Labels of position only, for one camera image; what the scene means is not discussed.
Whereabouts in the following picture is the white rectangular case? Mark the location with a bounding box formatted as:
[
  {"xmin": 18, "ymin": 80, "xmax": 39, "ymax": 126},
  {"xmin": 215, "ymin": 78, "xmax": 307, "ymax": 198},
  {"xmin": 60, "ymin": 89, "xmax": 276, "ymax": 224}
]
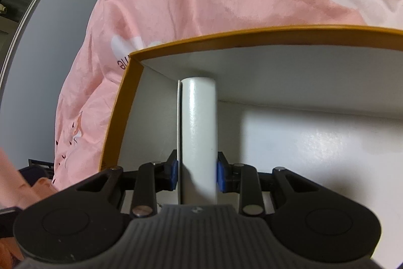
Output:
[{"xmin": 177, "ymin": 77, "xmax": 218, "ymax": 205}]

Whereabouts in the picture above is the orange cardboard box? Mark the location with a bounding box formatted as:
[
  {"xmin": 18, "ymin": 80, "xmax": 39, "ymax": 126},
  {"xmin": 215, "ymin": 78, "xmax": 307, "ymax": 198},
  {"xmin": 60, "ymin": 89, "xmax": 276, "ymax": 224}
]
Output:
[{"xmin": 100, "ymin": 26, "xmax": 402, "ymax": 268}]

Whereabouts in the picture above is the pink bed duvet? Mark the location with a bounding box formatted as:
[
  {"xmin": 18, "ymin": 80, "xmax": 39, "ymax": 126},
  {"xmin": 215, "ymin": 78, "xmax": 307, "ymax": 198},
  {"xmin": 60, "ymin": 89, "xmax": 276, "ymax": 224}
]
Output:
[{"xmin": 1, "ymin": 0, "xmax": 402, "ymax": 209}]

